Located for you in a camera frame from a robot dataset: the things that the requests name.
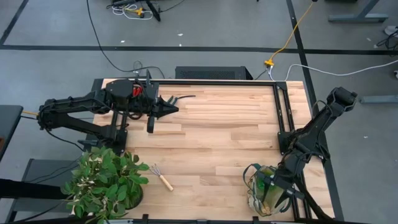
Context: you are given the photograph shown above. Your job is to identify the black floor stand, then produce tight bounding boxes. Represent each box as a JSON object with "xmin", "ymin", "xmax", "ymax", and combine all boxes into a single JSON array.
[{"xmin": 145, "ymin": 0, "xmax": 162, "ymax": 22}]

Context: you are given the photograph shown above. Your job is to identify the white cable bundle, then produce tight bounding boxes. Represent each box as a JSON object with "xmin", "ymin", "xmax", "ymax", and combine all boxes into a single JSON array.
[{"xmin": 111, "ymin": 2, "xmax": 155, "ymax": 21}]

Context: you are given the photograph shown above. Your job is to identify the black aluminium table frame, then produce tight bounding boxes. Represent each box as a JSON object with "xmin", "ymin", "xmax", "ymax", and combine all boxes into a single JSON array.
[{"xmin": 93, "ymin": 77, "xmax": 345, "ymax": 224}]

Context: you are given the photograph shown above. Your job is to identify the grey desk leg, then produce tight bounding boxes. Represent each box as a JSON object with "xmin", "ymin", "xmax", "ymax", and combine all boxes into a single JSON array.
[{"xmin": 328, "ymin": 0, "xmax": 389, "ymax": 24}]

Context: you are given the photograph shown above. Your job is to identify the green potted plant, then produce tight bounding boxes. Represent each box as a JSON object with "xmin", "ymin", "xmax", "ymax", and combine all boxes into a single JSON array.
[{"xmin": 60, "ymin": 146, "xmax": 150, "ymax": 224}]

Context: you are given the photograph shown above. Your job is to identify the hand rake wooden handle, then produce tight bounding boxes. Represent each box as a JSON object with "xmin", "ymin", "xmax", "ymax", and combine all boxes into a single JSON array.
[{"xmin": 149, "ymin": 164, "xmax": 175, "ymax": 192}]

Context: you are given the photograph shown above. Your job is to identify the black cable bundle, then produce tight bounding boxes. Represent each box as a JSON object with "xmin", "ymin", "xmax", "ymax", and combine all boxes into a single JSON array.
[{"xmin": 374, "ymin": 30, "xmax": 398, "ymax": 58}]

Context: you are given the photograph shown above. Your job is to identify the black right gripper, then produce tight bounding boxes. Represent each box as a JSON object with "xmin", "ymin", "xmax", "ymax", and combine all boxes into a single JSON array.
[{"xmin": 256, "ymin": 167, "xmax": 306, "ymax": 209}]

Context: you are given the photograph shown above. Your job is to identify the long black cable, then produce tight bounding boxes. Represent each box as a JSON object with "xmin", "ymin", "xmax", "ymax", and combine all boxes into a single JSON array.
[{"xmin": 85, "ymin": 0, "xmax": 165, "ymax": 78}]

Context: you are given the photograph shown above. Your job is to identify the green spray bottle white nozzle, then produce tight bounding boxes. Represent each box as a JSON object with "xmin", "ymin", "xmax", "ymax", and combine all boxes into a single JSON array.
[{"xmin": 257, "ymin": 166, "xmax": 276, "ymax": 191}]

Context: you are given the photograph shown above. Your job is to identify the black side table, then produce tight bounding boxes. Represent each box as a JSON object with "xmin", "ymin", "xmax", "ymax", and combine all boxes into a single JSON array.
[{"xmin": 0, "ymin": 105, "xmax": 24, "ymax": 162}]

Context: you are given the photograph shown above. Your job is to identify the black computer tower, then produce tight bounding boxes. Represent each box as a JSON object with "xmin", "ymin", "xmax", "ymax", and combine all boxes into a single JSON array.
[{"xmin": 175, "ymin": 65, "xmax": 254, "ymax": 81}]

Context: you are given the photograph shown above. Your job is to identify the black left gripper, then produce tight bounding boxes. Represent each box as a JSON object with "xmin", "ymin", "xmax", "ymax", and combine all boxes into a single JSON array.
[{"xmin": 144, "ymin": 82, "xmax": 180, "ymax": 134}]

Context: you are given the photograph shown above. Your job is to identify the black rig post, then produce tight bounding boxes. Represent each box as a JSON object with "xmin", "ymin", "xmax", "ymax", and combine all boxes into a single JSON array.
[{"xmin": 0, "ymin": 177, "xmax": 68, "ymax": 200}]

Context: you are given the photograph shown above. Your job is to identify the grey desk foot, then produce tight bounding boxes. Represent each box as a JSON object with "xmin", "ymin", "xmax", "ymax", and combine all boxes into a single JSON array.
[{"xmin": 360, "ymin": 94, "xmax": 398, "ymax": 105}]

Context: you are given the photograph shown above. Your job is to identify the green transparent gardening bag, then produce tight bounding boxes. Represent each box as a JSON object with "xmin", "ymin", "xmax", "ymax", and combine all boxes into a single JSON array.
[{"xmin": 243, "ymin": 163, "xmax": 294, "ymax": 218}]

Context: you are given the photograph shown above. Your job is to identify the dark grey cart shelf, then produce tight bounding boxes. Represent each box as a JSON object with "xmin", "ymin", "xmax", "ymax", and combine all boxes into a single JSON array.
[{"xmin": 6, "ymin": 158, "xmax": 82, "ymax": 223}]

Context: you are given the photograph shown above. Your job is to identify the silver aluminium bracket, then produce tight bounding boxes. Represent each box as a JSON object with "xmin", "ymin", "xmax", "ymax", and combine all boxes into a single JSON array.
[{"xmin": 104, "ymin": 218, "xmax": 135, "ymax": 224}]

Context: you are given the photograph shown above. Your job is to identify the yellow extension cable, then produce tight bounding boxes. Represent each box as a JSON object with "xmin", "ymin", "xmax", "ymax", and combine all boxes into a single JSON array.
[{"xmin": 264, "ymin": 0, "xmax": 318, "ymax": 68}]

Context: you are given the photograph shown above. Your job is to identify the black cable conduit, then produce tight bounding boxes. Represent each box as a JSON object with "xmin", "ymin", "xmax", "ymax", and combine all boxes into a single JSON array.
[{"xmin": 294, "ymin": 179, "xmax": 332, "ymax": 220}]

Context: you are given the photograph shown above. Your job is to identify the pruning shears dark handles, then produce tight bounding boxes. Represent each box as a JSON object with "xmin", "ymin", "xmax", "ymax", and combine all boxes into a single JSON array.
[{"xmin": 166, "ymin": 94, "xmax": 197, "ymax": 106}]

